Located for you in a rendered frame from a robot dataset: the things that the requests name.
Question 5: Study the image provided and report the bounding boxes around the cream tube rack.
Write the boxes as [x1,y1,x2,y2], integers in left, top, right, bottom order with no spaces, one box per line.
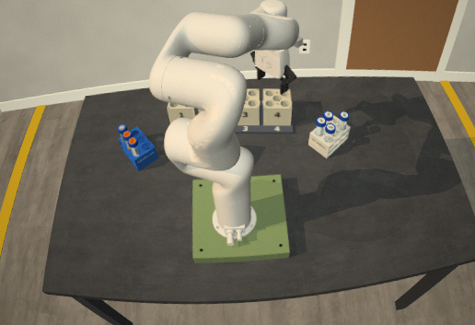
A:
[308,116,351,158]

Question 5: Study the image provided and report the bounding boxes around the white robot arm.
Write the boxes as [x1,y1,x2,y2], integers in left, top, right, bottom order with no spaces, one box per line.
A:
[149,0,303,246]

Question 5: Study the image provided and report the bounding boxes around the blue tube rack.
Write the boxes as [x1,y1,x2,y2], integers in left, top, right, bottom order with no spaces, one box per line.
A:
[118,127,158,171]

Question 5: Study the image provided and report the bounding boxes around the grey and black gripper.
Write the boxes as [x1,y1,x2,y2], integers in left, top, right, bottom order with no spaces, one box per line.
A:
[250,49,296,94]

